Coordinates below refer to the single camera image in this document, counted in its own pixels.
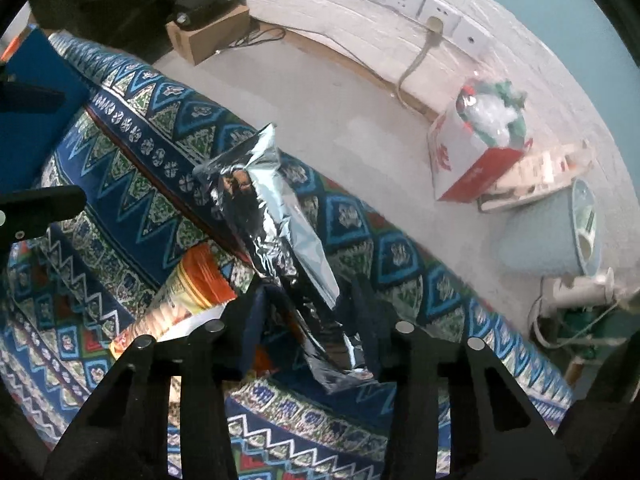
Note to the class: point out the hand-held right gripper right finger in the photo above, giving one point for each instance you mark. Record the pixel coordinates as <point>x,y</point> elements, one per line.
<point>367,322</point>

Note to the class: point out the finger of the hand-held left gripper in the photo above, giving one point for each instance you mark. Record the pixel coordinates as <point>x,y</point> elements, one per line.
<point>30,96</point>
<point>42,205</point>

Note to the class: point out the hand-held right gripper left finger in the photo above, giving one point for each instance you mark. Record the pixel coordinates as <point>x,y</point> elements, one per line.
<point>252,332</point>

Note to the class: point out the blue cardboard box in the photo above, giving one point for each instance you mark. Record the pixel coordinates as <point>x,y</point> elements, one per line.
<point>40,135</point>

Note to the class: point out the silver foil snack packet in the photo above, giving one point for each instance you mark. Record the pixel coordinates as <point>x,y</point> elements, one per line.
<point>280,220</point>

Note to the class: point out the red striped snack packet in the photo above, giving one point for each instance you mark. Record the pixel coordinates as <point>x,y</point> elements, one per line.
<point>195,280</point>

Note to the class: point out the patterned blue blanket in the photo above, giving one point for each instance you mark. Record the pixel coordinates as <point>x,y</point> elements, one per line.
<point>150,200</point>

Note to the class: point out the red and white carton box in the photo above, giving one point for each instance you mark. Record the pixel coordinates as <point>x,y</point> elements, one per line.
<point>450,160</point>

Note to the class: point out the light blue waste bin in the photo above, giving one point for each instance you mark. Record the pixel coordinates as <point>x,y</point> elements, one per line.
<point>540,240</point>

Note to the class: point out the brown cardboard box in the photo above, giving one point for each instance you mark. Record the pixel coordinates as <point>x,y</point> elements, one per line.
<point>215,35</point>

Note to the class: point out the white plastic device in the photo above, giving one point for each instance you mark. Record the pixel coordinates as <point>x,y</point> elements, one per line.
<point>575,290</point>

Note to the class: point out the clear plastic tray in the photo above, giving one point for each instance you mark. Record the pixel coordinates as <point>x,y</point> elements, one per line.
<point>540,170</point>

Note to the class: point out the crumpled plastic waste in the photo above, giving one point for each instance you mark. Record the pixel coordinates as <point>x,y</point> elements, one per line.
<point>492,115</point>

